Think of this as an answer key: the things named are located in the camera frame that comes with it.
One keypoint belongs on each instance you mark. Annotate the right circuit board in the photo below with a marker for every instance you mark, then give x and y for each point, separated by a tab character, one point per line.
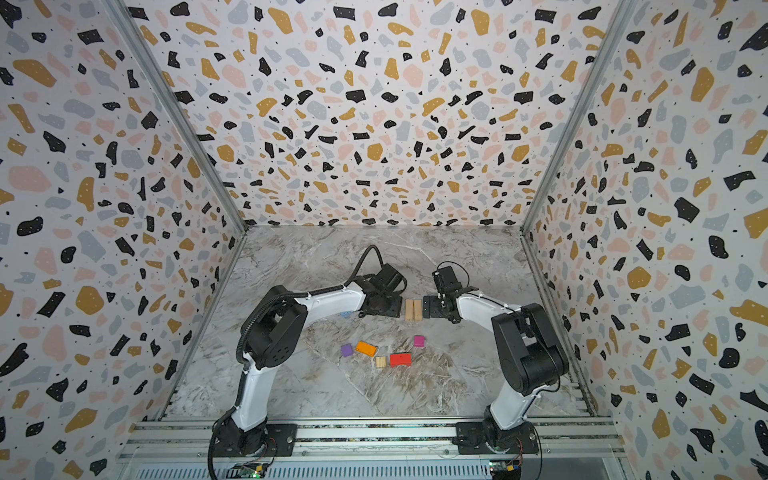
505	470

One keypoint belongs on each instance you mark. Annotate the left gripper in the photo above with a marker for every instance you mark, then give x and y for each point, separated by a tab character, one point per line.
396	306

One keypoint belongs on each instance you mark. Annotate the red block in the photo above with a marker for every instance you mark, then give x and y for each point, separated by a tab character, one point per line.
400	359

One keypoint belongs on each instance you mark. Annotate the natural wood block diagonal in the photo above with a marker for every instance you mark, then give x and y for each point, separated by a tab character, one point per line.
418	310

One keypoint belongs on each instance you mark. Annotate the right corner aluminium post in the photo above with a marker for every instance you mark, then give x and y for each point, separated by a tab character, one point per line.
615	28

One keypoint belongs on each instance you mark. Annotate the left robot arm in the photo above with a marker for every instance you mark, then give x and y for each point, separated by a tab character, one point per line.
270	336

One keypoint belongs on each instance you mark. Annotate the left green circuit board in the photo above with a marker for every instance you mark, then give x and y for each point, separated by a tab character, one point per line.
251	470

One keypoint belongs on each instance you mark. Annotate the corner aluminium post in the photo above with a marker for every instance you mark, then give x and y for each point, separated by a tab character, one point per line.
615	28
120	16

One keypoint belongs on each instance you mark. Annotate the left corner aluminium post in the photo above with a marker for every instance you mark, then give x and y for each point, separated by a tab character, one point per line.
120	16

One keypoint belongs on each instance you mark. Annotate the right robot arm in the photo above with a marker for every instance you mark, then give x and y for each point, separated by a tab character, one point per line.
531	356

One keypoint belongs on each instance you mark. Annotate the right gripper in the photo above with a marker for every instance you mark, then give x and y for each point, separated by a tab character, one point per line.
429	306

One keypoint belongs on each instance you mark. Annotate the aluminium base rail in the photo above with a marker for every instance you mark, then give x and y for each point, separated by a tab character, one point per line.
377	448

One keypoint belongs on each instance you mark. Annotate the orange block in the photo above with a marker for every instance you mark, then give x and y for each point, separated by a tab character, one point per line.
366	349

